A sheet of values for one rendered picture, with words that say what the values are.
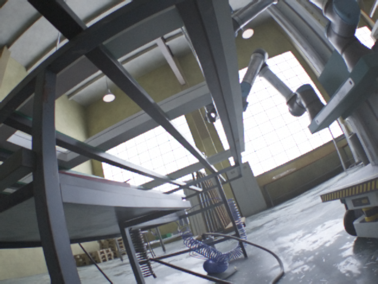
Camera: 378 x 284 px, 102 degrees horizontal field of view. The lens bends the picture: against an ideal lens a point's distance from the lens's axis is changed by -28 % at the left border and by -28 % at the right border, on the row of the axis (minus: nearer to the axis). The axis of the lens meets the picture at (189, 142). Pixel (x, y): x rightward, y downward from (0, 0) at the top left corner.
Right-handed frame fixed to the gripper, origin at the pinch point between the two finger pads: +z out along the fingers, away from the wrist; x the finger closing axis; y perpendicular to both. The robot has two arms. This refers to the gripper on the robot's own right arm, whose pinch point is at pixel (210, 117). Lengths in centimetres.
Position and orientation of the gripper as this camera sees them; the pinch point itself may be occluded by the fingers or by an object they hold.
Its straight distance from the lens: 112.7
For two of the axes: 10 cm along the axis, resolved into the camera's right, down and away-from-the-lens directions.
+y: -0.3, -7.9, -6.2
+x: 9.1, 2.3, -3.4
